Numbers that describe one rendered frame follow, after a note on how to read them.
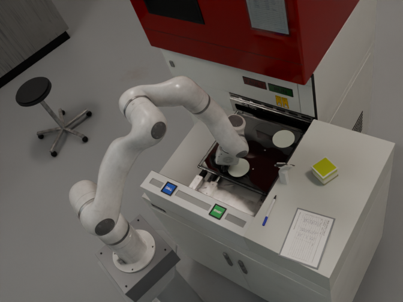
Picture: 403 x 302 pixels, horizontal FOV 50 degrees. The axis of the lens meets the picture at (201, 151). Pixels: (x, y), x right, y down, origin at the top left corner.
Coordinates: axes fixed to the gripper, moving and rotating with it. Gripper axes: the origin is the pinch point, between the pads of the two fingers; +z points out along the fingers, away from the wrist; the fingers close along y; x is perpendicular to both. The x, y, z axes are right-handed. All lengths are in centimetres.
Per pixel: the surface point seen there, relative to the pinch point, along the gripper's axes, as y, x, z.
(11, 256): -135, 18, 148
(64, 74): -129, 206, 145
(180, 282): -18, -36, 47
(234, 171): 4.4, -1.6, 0.6
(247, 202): 8.9, -17.5, 1.1
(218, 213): -4.3, -25.1, -3.0
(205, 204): -9.1, -19.5, -0.4
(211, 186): -5.8, -8.1, 3.5
